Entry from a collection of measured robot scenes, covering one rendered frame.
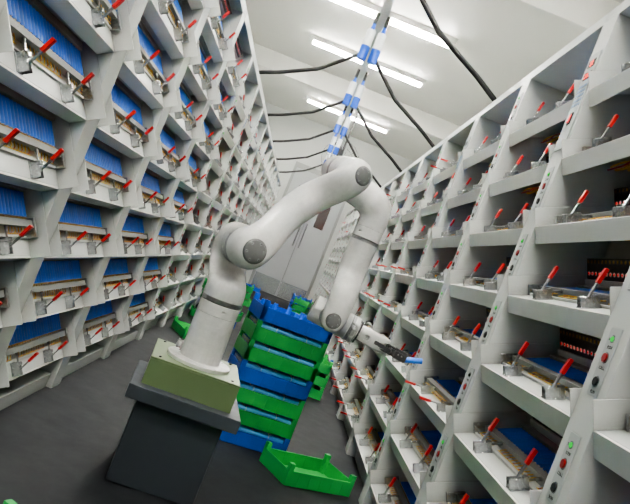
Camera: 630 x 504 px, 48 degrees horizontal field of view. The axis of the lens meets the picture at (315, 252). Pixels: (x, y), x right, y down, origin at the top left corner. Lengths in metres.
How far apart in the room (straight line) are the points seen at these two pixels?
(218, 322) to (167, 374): 0.20
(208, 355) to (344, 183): 0.63
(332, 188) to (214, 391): 0.67
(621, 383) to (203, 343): 1.18
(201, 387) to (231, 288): 0.29
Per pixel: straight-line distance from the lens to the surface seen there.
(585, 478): 1.29
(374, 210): 2.20
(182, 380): 2.03
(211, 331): 2.06
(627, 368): 1.28
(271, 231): 2.02
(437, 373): 2.63
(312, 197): 2.10
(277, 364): 2.78
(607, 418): 1.28
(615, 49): 2.10
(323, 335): 2.80
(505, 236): 2.20
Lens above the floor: 0.76
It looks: 1 degrees up
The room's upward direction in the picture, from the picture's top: 22 degrees clockwise
